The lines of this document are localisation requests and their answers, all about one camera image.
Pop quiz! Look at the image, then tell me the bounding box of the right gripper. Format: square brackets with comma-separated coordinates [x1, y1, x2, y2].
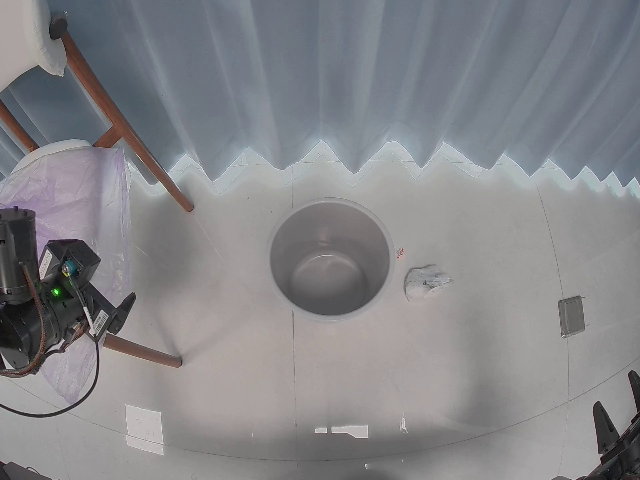
[575, 370, 640, 480]

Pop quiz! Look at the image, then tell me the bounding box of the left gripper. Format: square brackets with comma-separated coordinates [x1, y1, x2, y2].
[35, 288, 137, 354]

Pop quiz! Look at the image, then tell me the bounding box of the purple plastic bag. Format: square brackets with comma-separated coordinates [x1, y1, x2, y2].
[0, 145, 133, 404]

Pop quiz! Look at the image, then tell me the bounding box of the clear plastic wrapper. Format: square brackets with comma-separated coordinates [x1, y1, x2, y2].
[404, 264, 454, 303]

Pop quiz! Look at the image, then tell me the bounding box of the white trash bin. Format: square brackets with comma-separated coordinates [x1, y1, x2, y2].
[268, 197, 396, 323]

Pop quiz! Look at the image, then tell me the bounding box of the white padded wooden chair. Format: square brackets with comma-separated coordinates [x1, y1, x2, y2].
[0, 0, 195, 369]

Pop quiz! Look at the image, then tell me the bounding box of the pale blue curtain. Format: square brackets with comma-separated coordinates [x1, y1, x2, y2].
[0, 0, 640, 200]

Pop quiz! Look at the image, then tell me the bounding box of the black cable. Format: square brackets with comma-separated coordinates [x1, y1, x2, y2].
[0, 335, 101, 417]

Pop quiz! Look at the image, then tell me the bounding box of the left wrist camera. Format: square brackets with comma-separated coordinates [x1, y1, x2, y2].
[39, 239, 102, 294]

